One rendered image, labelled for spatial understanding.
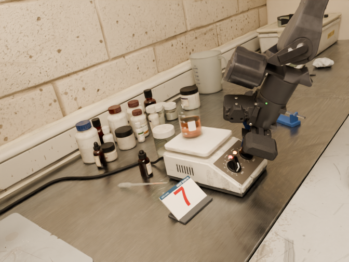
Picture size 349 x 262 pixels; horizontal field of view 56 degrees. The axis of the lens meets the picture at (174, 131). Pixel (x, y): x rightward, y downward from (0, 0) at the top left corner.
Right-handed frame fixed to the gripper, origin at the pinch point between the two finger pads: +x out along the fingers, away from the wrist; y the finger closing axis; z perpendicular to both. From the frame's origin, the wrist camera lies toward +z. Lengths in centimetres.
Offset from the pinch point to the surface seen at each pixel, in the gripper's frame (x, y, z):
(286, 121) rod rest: 7.9, -23.3, -14.9
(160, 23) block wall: 11, -67, 31
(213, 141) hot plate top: 3.6, -0.4, 6.8
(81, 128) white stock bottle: 21.1, -10.3, 39.5
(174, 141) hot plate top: 8.1, -1.9, 14.8
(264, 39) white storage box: 20, -107, -18
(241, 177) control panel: 4.1, 7.2, 0.1
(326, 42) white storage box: 12, -107, -47
